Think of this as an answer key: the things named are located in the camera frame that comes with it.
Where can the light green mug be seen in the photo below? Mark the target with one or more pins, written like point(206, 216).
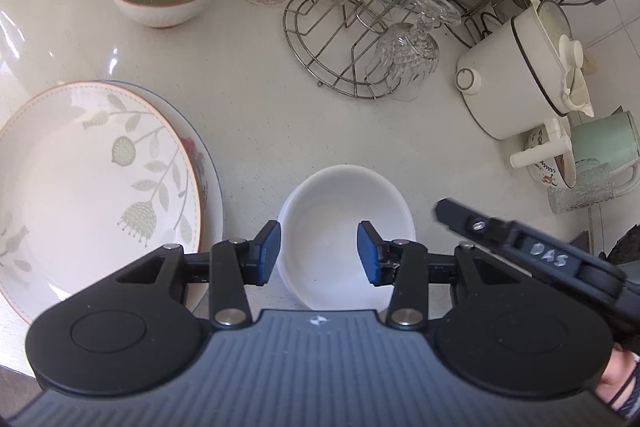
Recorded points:
point(605, 142)

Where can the white pot lid black rim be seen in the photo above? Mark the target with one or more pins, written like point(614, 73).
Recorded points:
point(550, 22)

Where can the textured glass mug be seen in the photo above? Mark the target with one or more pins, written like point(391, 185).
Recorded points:
point(580, 192)

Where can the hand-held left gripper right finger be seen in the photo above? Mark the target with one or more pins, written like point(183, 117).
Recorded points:
point(367, 252)

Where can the clear stemmed glass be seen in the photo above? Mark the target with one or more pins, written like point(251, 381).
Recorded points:
point(432, 7)

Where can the person's right forearm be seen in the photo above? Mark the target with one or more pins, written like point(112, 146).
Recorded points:
point(615, 377)

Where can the white enamel pot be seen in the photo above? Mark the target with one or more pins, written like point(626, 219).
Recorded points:
point(500, 92)

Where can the dark textured cloth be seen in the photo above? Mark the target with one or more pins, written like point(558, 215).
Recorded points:
point(625, 247)

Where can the plain white bowl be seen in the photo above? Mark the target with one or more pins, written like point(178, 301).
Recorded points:
point(340, 202)

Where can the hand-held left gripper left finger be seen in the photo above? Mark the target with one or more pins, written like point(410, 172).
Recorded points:
point(267, 252)

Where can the white leaf pattern plate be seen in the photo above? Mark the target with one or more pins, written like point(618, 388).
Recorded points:
point(75, 187)

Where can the cream bowl with brown rim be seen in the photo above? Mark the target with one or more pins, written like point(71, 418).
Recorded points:
point(160, 9)

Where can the diamond cut crystal glass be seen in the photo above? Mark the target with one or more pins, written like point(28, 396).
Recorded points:
point(405, 62)

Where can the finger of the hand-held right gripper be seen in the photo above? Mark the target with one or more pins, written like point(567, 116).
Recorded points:
point(465, 219)

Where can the white plate with blue rim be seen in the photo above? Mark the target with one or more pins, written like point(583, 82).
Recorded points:
point(212, 202)

